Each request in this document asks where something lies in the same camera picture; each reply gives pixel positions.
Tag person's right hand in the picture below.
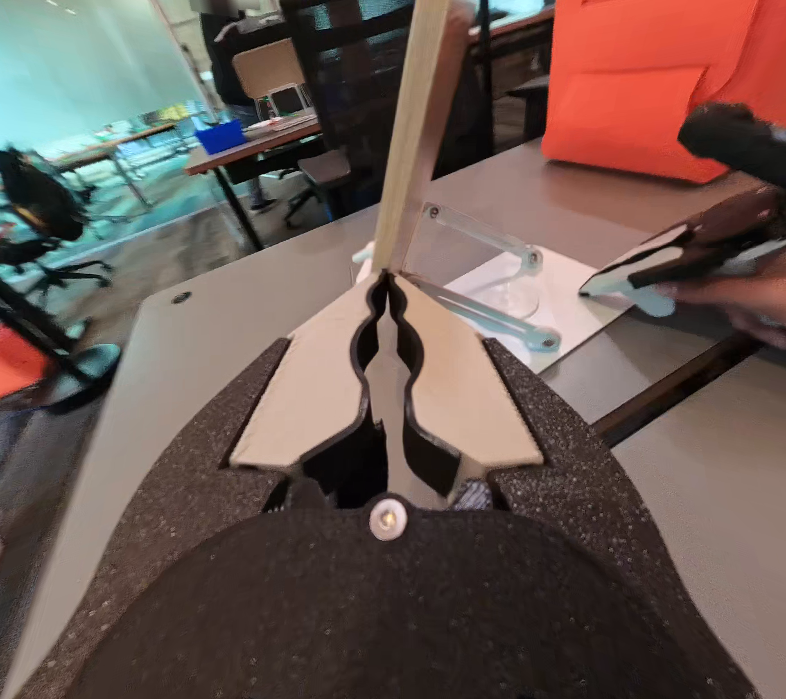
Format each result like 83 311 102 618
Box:
651 269 786 351

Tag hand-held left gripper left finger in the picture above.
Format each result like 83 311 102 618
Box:
229 271 389 471

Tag orange box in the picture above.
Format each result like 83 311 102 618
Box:
540 0 786 184

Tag wooden tilting board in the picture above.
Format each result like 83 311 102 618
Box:
351 0 475 285

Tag small blue bin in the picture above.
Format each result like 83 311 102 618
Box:
195 119 248 155

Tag black chair with jacket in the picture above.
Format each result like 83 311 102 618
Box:
0 147 114 290

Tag black pole stand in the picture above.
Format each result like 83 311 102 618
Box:
0 278 124 414

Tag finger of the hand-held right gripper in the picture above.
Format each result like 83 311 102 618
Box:
579 223 698 298
629 239 786 290

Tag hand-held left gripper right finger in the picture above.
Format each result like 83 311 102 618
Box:
392 274 545 497

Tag small wooden board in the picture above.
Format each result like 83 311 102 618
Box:
232 38 309 100

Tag grey desk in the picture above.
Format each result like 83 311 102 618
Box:
0 137 786 699

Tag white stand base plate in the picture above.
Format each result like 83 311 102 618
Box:
402 201 635 374

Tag wooden top black table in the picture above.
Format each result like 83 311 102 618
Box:
184 115 324 253

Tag orange storage tote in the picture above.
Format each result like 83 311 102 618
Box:
0 323 57 400

